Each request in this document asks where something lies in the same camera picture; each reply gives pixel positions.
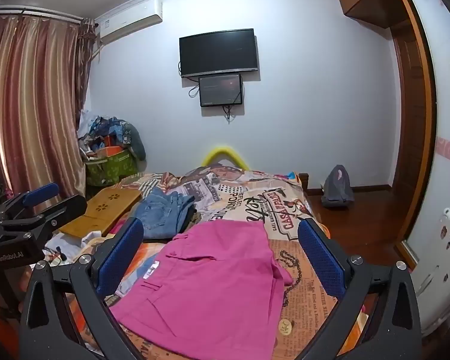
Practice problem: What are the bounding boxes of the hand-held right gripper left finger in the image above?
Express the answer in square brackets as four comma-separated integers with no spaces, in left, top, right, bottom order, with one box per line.
[19,217,145,360]

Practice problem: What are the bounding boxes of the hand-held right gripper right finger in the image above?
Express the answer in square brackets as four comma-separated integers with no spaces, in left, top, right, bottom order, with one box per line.
[298,218,423,360]

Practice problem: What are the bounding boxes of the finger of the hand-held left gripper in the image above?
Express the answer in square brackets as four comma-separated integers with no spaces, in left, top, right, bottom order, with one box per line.
[0,183,60,223]
[0,194,88,241]

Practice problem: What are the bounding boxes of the pink pants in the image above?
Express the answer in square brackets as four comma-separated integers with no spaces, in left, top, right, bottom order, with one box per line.
[111,220,294,351]

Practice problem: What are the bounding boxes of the wooden lap desk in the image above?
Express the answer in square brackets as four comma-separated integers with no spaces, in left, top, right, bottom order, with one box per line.
[58,188,143,238]

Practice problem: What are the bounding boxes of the blue denim jeans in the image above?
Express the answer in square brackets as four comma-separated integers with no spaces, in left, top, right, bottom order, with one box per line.
[132,187,196,241]

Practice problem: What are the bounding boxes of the printed bed blanket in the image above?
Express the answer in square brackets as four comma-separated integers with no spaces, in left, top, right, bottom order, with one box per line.
[41,163,372,360]

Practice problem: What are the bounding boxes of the grey bag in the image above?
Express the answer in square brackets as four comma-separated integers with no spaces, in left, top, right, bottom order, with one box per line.
[320,165,355,209]

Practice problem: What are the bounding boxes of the green storage bag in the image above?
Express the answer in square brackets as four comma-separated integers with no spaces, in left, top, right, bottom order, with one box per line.
[85,148,137,187]

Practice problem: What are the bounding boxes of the striped pink curtain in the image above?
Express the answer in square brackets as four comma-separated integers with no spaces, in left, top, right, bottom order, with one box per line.
[0,11,95,200]

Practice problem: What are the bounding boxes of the pile of clothes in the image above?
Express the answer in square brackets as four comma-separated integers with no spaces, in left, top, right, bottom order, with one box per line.
[77,109,147,162]

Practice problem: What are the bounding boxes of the white radiator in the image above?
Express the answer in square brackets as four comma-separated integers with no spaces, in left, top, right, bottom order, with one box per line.
[412,206,450,338]

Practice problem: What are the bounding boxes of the yellow foam hoop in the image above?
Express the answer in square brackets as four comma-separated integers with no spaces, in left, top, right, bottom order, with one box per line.
[201,145,250,169]

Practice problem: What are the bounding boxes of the white air conditioner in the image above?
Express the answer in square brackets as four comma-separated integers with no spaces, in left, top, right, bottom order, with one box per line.
[94,0,163,44]

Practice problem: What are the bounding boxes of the wooden door frame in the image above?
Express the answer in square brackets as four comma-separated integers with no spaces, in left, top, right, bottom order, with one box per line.
[388,0,437,271]

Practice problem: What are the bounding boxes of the small wall monitor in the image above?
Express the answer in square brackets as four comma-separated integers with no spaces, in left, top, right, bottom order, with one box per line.
[199,74,243,107]

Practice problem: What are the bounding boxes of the wall television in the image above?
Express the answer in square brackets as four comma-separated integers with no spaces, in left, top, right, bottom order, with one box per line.
[178,28,259,79]

